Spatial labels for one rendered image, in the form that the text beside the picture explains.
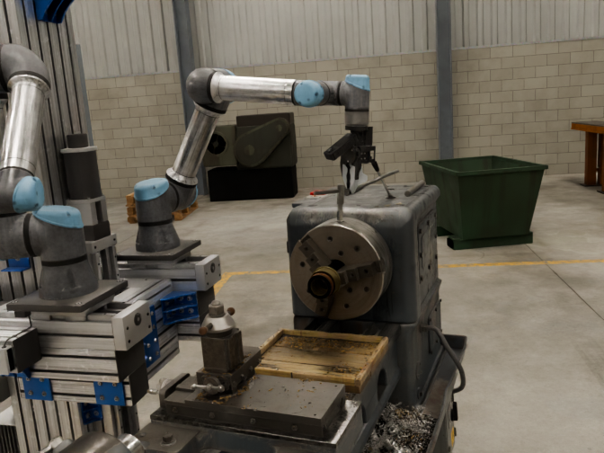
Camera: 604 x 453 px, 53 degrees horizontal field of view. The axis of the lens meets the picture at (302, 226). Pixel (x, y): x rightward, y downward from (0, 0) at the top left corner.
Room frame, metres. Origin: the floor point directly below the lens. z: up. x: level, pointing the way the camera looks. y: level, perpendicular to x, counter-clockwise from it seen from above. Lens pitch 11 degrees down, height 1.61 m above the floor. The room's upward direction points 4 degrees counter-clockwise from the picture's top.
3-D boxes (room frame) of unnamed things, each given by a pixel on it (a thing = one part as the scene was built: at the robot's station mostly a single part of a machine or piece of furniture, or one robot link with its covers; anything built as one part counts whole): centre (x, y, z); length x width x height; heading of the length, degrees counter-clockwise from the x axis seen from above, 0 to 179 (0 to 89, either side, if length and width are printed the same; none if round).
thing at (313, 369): (1.65, -0.01, 0.89); 0.36 x 0.30 x 0.04; 67
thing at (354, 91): (1.90, -0.20, 1.63); 0.09 x 0.08 x 0.11; 67
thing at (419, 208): (2.27, -0.25, 1.06); 0.59 x 0.48 x 0.39; 157
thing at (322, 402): (1.30, 0.15, 0.95); 0.43 x 0.17 x 0.05; 67
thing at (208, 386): (1.35, 0.20, 0.99); 0.20 x 0.10 x 0.05; 157
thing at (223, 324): (1.33, 0.21, 1.13); 0.08 x 0.08 x 0.03
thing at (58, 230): (1.57, 0.64, 1.33); 0.13 x 0.12 x 0.14; 95
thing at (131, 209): (9.74, 2.22, 0.22); 1.25 x 0.86 x 0.44; 175
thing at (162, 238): (2.04, 0.50, 1.21); 0.15 x 0.15 x 0.10
